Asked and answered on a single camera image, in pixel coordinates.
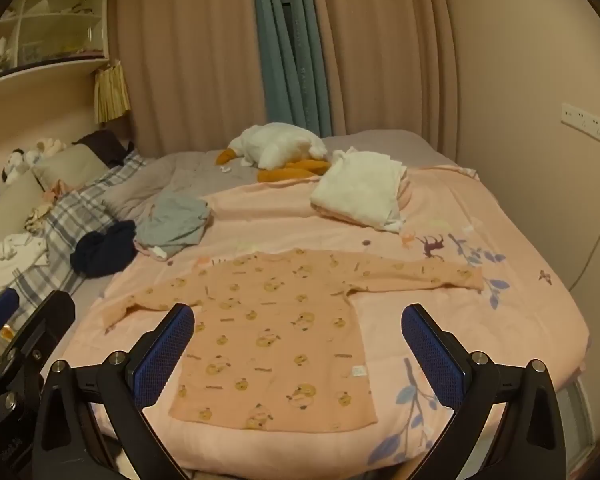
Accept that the grey garment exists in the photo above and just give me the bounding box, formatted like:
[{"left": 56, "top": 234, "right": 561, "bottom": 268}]
[{"left": 134, "top": 194, "right": 212, "bottom": 260}]

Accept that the dark navy garment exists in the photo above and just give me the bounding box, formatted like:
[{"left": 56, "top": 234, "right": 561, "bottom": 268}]
[{"left": 70, "top": 220, "right": 138, "bottom": 278}]

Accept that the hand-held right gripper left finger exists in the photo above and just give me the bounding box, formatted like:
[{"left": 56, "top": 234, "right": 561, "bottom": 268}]
[{"left": 32, "top": 302, "right": 196, "bottom": 480}]

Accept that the beige pillow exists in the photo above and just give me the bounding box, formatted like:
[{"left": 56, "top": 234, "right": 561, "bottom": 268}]
[
  {"left": 0, "top": 172, "right": 47, "bottom": 252},
  {"left": 32, "top": 143, "right": 110, "bottom": 192}
]

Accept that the grey bed sheet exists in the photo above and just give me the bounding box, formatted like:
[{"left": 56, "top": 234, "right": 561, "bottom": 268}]
[{"left": 102, "top": 130, "right": 456, "bottom": 221}]

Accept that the small pink garment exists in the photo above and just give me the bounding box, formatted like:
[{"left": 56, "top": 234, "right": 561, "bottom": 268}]
[{"left": 132, "top": 237, "right": 173, "bottom": 262}]

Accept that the white folded cloth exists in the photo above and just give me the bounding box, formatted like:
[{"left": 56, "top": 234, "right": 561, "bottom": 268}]
[{"left": 309, "top": 146, "right": 410, "bottom": 233}]

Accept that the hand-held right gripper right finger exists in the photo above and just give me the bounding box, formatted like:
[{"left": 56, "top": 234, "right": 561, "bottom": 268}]
[{"left": 401, "top": 303, "right": 567, "bottom": 480}]

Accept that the small panda plush toy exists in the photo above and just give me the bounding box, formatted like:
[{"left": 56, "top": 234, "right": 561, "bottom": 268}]
[{"left": 1, "top": 137, "right": 70, "bottom": 185}]

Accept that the white wall socket strip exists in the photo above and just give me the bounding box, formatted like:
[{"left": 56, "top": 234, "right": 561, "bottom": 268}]
[{"left": 560, "top": 102, "right": 600, "bottom": 153}]

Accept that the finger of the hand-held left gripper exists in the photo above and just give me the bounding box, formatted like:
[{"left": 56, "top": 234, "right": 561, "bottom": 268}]
[
  {"left": 0, "top": 287, "right": 21, "bottom": 348},
  {"left": 0, "top": 290, "right": 77, "bottom": 396}
]

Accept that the pink printed blanket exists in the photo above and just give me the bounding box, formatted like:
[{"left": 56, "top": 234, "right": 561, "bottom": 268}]
[{"left": 55, "top": 162, "right": 593, "bottom": 473}]

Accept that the yellow fringed cloth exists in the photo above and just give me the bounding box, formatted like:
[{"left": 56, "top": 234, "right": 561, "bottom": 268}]
[{"left": 94, "top": 60, "right": 132, "bottom": 125}]

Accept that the white clothes pile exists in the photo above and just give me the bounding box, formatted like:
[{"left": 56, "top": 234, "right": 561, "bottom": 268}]
[{"left": 0, "top": 232, "right": 50, "bottom": 282}]

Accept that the beige curtain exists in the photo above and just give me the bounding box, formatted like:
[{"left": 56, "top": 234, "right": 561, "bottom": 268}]
[
  {"left": 111, "top": 0, "right": 265, "bottom": 158},
  {"left": 305, "top": 0, "right": 462, "bottom": 167}
]

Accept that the teal curtain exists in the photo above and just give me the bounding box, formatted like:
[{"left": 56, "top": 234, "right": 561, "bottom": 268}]
[{"left": 251, "top": 0, "right": 333, "bottom": 138}]

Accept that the dark brown pillow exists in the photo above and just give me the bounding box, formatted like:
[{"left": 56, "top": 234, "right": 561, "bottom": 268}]
[{"left": 74, "top": 130, "right": 137, "bottom": 169}]

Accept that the white goose plush toy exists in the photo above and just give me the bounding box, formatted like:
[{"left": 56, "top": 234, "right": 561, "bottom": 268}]
[{"left": 216, "top": 122, "right": 332, "bottom": 184}]

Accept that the plaid bed sheet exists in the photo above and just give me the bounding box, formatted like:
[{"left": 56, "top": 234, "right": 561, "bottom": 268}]
[{"left": 0, "top": 152, "right": 148, "bottom": 313}]

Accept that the white shelf cabinet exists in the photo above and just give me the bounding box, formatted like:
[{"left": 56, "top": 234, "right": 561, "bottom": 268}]
[{"left": 0, "top": 0, "right": 113, "bottom": 92}]

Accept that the pink cartoon print shirt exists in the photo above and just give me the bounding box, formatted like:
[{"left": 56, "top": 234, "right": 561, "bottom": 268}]
[{"left": 102, "top": 247, "right": 486, "bottom": 432}]

